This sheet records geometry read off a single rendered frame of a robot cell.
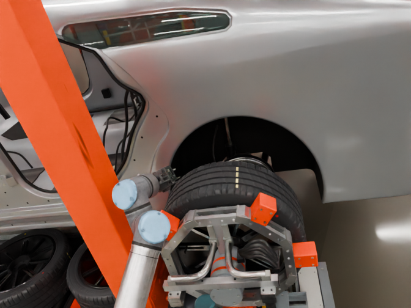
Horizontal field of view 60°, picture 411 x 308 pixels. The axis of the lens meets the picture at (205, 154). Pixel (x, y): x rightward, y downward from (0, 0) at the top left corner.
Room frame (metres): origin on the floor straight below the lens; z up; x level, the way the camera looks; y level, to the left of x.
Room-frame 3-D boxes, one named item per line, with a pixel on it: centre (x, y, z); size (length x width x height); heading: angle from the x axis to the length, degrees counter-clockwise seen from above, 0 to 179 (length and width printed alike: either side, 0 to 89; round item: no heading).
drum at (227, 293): (1.01, 0.04, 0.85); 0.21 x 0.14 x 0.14; 165
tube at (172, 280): (0.99, 0.15, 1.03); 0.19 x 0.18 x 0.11; 165
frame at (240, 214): (1.08, 0.02, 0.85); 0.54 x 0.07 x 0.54; 75
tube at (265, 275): (0.94, -0.04, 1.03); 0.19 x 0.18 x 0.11; 165
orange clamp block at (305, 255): (1.01, -0.29, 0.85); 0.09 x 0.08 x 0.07; 75
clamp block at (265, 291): (0.84, -0.09, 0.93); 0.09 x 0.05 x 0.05; 165
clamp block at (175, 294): (0.93, 0.24, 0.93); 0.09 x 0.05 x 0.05; 165
